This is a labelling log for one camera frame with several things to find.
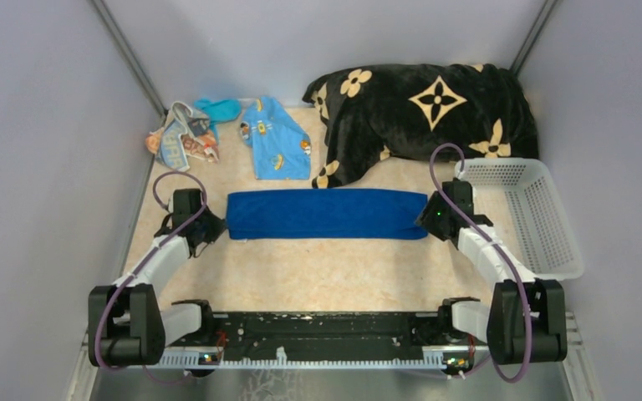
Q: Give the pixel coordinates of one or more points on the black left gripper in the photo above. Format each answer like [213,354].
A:
[218,226]

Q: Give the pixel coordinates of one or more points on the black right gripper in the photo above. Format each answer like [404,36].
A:
[425,218]

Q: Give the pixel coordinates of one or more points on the dark blue towel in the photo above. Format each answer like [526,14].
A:
[356,213]

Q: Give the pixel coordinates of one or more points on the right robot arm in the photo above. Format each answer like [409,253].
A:
[525,320]

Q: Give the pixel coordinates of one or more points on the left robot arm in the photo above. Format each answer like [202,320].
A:
[126,324]

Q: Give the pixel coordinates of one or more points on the grey orange printed cloth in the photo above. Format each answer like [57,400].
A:
[186,134]

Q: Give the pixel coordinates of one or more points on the black floral plush blanket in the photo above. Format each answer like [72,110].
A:
[419,111]

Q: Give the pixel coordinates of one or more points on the light blue printed towel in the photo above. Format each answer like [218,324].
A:
[280,147]

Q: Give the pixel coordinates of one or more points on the white plastic basket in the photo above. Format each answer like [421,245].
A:
[519,197]

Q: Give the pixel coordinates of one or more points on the teal small cloth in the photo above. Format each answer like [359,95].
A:
[219,112]

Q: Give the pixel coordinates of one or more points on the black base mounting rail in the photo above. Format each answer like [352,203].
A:
[326,340]

